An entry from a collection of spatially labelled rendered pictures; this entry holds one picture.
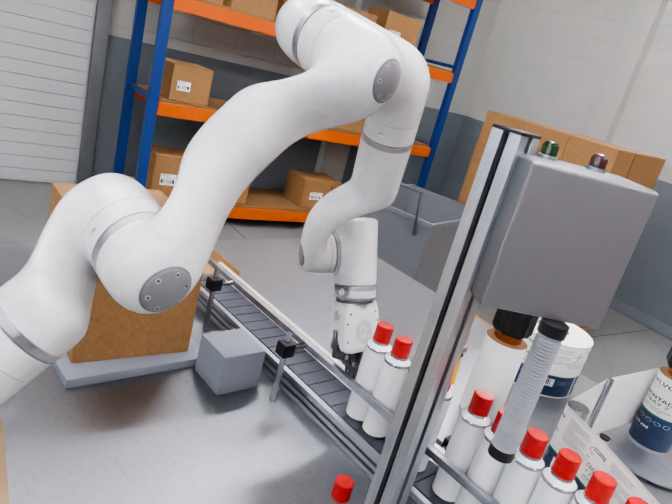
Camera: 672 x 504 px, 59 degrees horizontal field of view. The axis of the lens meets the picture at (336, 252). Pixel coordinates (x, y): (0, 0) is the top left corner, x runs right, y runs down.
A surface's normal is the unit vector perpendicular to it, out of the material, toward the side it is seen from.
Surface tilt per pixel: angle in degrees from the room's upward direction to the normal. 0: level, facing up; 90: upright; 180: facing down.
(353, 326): 69
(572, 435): 90
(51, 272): 44
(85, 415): 0
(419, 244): 93
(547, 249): 90
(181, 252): 74
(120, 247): 61
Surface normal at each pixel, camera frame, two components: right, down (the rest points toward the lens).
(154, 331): 0.56, 0.40
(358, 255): 0.12, 0.07
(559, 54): -0.80, -0.02
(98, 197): -0.20, -0.55
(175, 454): 0.25, -0.92
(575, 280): 0.08, 0.35
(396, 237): -0.61, 0.17
